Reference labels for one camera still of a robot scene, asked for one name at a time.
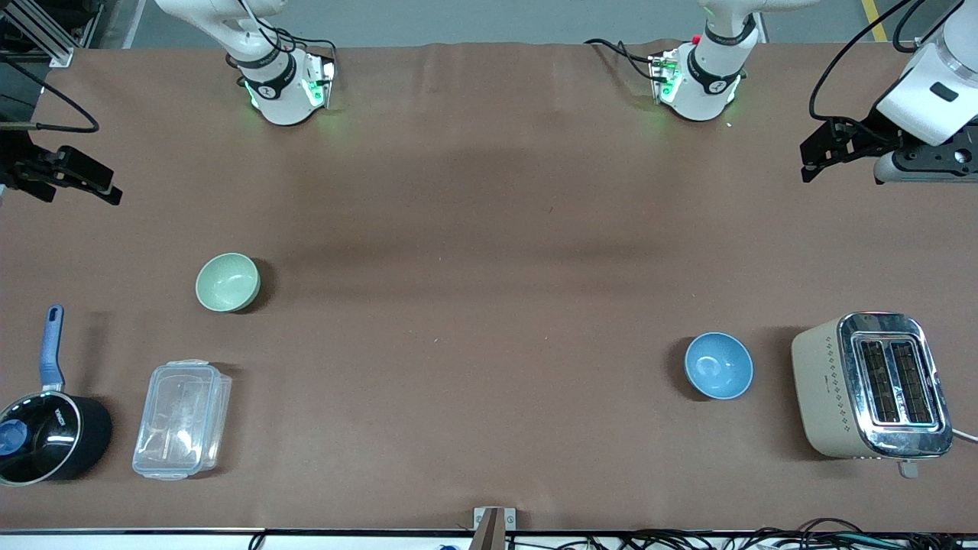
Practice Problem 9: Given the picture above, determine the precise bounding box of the green bowl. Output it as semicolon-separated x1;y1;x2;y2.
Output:
195;253;261;313

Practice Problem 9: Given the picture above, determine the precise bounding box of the blue bowl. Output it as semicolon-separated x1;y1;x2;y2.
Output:
684;332;754;400

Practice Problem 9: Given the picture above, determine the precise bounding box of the beige chrome toaster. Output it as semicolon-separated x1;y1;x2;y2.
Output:
791;311;955;480

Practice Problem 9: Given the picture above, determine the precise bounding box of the glass lid blue knob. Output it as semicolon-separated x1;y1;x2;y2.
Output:
0;393;82;484

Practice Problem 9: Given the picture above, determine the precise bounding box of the clear plastic food container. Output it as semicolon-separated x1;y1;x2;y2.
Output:
131;359;233;482

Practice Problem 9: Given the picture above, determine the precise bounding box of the brown table cover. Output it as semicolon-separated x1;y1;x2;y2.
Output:
0;42;978;533

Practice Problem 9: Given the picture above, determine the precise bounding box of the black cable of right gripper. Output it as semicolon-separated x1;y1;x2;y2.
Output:
0;55;101;135

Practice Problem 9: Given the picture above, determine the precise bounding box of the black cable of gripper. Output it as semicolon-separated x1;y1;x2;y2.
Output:
809;0;965;125
0;55;101;135

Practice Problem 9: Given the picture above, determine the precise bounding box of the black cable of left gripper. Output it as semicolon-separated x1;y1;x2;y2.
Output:
809;0;965;125

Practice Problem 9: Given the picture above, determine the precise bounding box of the aluminium profile frame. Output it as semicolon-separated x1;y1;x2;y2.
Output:
0;0;105;68

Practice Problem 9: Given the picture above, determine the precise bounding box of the black saucepan blue handle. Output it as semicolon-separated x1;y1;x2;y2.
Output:
0;305;114;487

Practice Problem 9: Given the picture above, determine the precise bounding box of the black cable at left arm base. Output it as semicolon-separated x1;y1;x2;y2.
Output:
583;37;667;83

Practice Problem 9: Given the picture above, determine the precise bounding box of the black cable at arm base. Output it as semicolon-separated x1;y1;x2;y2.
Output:
583;37;667;83
226;0;338;104

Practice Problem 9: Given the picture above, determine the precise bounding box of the black cable at right arm base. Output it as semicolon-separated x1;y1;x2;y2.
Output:
226;0;338;104

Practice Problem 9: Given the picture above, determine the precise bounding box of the tangle of black cables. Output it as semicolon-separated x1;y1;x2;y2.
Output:
504;518;978;550

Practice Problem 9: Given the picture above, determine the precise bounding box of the metal table edge bracket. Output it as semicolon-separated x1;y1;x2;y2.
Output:
472;506;517;550

